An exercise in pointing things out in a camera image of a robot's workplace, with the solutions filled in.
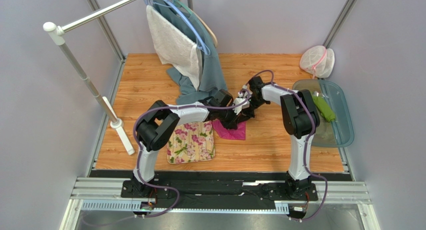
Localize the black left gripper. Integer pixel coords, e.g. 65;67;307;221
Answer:
217;104;242;131

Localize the magenta paper napkin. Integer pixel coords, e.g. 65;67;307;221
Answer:
212;120;246;140

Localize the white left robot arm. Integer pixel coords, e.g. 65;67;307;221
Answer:
132;89;251;188

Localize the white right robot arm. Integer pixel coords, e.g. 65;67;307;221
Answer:
247;76;320;192

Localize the floral placemat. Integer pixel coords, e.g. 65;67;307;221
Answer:
166;121;216;164

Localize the white mesh laundry bag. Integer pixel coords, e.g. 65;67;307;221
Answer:
299;45;336;79

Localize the white towel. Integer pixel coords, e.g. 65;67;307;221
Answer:
146;5;202;90

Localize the teal plastic tray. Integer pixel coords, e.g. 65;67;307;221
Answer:
292;79;355;148

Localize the teal blue garment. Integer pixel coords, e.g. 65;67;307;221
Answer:
147;0;228;105

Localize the green plastic hanger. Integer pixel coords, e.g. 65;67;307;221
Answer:
166;0;194;16

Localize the wooden hanger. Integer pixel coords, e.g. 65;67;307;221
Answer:
179;0;218;48

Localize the blue plastic hanger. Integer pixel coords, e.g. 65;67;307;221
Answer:
144;0;211;55

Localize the white clothes rack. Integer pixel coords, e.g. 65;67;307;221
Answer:
43;0;137;156

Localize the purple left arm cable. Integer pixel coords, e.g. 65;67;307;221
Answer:
132;88;252;219

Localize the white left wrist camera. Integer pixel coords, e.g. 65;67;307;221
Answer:
233;96;250;115

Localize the green handled utensil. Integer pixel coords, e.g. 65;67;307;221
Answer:
312;91;336;122

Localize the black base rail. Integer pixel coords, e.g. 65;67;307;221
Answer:
89;169;322;211

